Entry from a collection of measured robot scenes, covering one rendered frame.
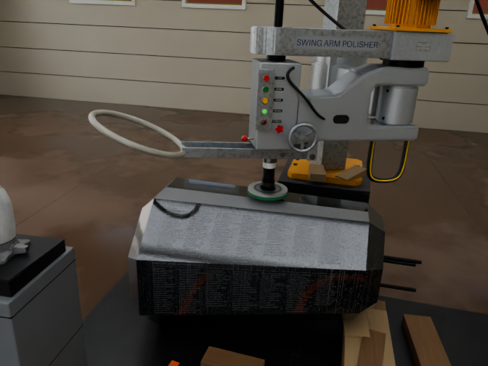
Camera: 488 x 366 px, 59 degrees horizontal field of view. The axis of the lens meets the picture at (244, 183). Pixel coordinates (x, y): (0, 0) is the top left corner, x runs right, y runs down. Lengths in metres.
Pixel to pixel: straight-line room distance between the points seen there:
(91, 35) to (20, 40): 1.58
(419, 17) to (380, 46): 0.21
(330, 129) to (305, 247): 0.59
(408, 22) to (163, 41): 6.84
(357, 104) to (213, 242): 0.99
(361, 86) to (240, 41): 6.22
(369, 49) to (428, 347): 1.61
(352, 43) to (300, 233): 0.93
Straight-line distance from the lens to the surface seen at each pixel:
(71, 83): 9.71
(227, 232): 2.15
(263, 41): 2.03
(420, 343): 2.69
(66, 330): 2.05
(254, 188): 2.28
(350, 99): 2.18
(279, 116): 2.08
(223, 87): 8.44
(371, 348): 2.36
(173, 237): 2.19
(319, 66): 2.81
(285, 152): 2.19
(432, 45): 2.31
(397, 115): 2.33
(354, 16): 2.85
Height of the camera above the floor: 1.72
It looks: 21 degrees down
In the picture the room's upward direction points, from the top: 2 degrees clockwise
